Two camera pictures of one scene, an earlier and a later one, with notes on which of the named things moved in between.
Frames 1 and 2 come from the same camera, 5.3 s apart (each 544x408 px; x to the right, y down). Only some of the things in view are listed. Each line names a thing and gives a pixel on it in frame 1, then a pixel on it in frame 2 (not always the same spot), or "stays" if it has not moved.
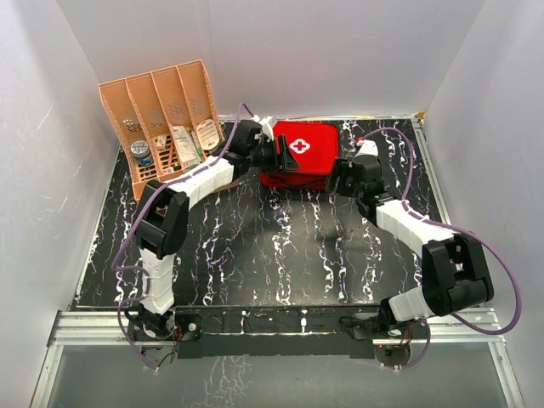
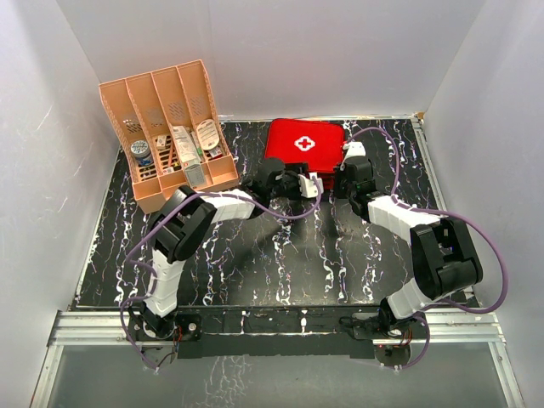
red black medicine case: (314, 146) stays
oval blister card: (208, 134) stays
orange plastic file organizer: (165, 121) stays
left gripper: (283, 161) -> (297, 195)
